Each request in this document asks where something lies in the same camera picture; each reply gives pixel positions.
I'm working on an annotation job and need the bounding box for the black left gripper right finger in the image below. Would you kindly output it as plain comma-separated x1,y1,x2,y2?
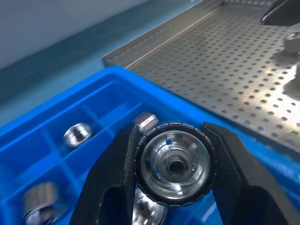
201,121,295,225

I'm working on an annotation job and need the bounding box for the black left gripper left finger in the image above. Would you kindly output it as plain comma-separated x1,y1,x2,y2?
69,123,142,225

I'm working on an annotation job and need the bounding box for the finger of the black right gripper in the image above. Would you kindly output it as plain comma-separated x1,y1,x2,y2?
260,0,300,27

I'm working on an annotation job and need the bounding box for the metal roller with black rim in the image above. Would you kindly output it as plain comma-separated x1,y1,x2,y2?
134,122,218,207

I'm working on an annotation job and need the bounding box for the blue plastic divided tray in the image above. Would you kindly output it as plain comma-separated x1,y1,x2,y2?
0,66,300,225

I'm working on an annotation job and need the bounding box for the perforated steel tray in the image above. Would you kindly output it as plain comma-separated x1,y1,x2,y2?
102,0,300,158

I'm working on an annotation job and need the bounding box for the silver metal roller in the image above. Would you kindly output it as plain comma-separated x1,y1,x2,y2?
131,188,167,225
63,122,92,149
133,112,160,137
283,69,300,102
22,181,62,225
283,32,300,57

